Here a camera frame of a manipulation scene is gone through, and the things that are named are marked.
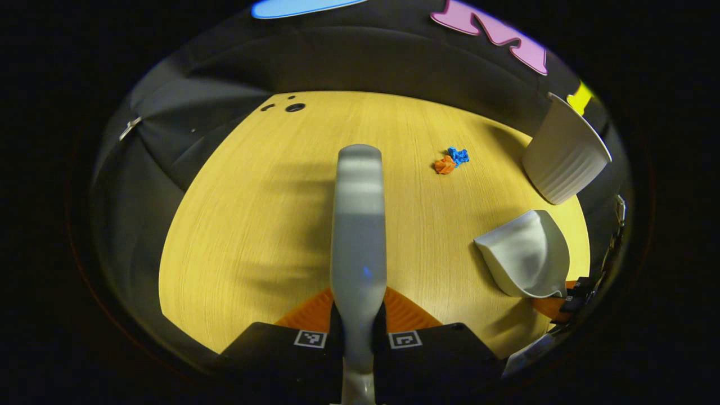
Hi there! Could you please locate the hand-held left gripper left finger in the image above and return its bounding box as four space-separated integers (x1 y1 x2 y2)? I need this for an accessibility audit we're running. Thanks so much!
219 287 344 405

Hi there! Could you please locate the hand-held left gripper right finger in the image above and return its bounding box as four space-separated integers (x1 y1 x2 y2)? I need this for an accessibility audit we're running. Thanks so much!
374 287 504 405

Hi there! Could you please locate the white dustpan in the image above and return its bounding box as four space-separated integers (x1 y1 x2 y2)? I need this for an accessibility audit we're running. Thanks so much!
474 210 570 299

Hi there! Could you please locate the white ribbed garbage bin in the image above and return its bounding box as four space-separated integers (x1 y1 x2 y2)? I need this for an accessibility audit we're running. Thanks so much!
522 92 613 205

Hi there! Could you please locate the small white broom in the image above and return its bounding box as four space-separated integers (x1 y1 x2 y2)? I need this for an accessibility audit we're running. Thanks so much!
329 144 389 405

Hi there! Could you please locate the wooden desktop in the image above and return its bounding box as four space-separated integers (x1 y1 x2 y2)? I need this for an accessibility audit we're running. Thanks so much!
159 91 591 361

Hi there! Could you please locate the black backdrop cloth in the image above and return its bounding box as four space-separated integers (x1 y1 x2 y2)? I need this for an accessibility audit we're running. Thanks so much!
90 0 631 361

